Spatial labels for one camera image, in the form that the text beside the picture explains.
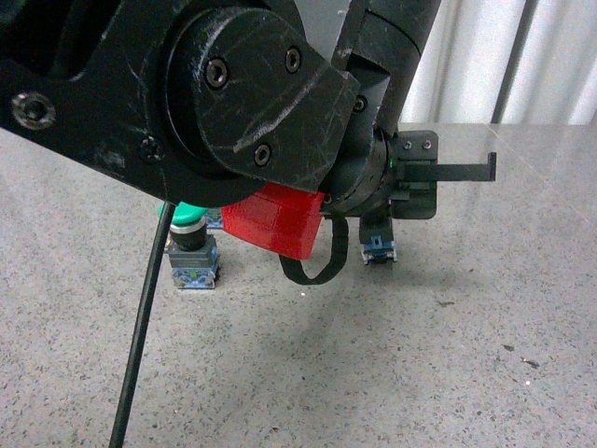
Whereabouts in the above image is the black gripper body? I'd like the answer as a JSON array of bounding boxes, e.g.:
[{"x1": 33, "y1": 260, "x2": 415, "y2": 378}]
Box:
[{"x1": 386, "y1": 130, "x2": 438, "y2": 220}]

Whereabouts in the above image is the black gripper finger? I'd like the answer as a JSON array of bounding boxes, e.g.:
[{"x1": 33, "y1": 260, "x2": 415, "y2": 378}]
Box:
[{"x1": 399, "y1": 152, "x2": 497, "y2": 182}]

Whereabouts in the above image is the yellow mushroom push button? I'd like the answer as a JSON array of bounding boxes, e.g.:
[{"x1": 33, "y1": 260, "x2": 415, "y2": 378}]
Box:
[{"x1": 359, "y1": 217, "x2": 397, "y2": 265}]

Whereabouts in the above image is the red mushroom push button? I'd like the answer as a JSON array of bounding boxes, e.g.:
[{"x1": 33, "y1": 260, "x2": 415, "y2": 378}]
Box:
[{"x1": 205, "y1": 208, "x2": 224, "y2": 230}]

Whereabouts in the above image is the green mushroom push button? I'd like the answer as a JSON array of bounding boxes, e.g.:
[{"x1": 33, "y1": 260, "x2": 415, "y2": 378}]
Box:
[{"x1": 165, "y1": 202, "x2": 220, "y2": 289}]

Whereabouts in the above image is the red 3D-printed block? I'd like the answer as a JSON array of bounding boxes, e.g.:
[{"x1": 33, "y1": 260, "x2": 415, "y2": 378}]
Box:
[{"x1": 221, "y1": 183, "x2": 324, "y2": 260}]

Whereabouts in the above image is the white corrugated curtain backdrop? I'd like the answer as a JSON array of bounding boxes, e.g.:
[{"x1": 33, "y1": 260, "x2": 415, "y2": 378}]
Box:
[{"x1": 298, "y1": 0, "x2": 597, "y2": 126}]

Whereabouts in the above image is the black flat looped cable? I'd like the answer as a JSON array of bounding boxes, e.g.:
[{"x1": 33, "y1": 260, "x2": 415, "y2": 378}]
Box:
[{"x1": 278, "y1": 217, "x2": 352, "y2": 286}]

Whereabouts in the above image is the black round cable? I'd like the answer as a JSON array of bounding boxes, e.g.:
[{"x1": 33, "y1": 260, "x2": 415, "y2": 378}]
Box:
[{"x1": 107, "y1": 201, "x2": 175, "y2": 448}]

